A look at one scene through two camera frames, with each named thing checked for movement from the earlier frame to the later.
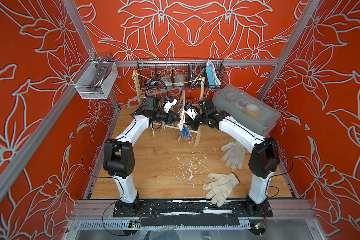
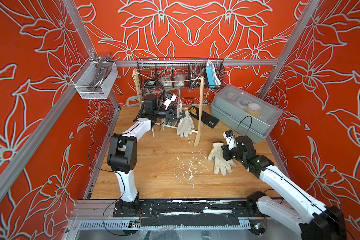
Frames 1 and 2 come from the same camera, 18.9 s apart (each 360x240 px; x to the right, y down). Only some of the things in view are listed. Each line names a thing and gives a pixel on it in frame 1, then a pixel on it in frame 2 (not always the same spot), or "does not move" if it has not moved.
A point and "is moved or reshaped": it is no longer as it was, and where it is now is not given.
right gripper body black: x=199 y=119 → x=230 y=154
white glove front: x=220 y=190 → x=221 y=165
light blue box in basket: x=213 y=78 does not move
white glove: x=235 y=154 is moved or reshaped
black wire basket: x=180 y=73 does not move
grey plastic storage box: x=246 y=109 does not move
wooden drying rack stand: x=199 y=132 does not move
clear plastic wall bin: x=95 y=79 does not move
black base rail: x=191 y=212 does not move
